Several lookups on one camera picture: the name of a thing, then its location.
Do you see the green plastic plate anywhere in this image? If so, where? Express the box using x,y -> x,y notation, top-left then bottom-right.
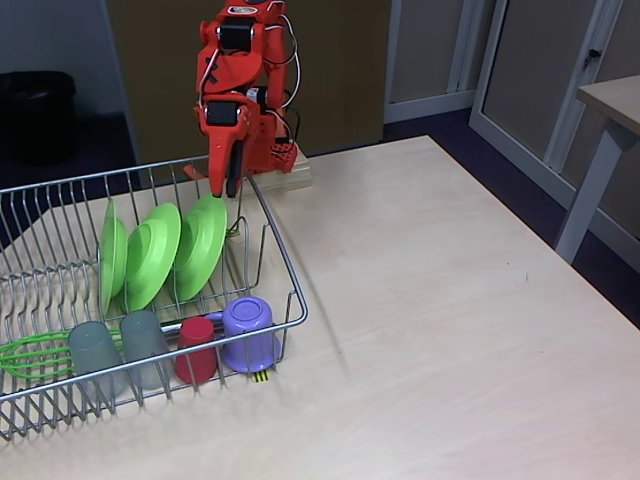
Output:
172,193 -> 229,302
123,202 -> 183,311
98,198 -> 130,316

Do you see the purple plastic mug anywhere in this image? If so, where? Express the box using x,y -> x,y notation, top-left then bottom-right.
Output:
204,296 -> 281,375

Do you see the red plastic cup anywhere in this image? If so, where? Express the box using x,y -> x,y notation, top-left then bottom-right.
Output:
174,318 -> 220,385

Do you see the grey translucent plastic cup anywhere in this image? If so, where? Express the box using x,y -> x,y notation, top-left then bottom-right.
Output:
67,321 -> 126,399
119,310 -> 174,391

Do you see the green whisk metal handle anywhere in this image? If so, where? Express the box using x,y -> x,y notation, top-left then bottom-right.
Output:
0,317 -> 226,381

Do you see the wooden base block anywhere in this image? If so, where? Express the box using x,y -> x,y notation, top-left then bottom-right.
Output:
239,149 -> 314,195

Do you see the brown pin board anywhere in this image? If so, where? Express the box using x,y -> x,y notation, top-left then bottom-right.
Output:
106,0 -> 391,166

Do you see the black waste bin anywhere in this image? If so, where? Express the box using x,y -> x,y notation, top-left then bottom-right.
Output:
0,70 -> 77,164

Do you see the grey framed cabinet door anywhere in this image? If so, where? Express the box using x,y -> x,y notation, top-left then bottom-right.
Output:
383,0 -> 481,124
468,0 -> 640,236

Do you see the beige side table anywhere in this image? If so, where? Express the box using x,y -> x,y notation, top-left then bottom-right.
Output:
554,74 -> 640,264

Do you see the white gripper servo cable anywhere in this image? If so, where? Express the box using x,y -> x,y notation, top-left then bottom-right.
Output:
196,47 -> 222,110

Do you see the metal wire dish rack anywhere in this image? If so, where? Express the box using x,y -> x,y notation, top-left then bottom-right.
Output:
0,151 -> 309,442

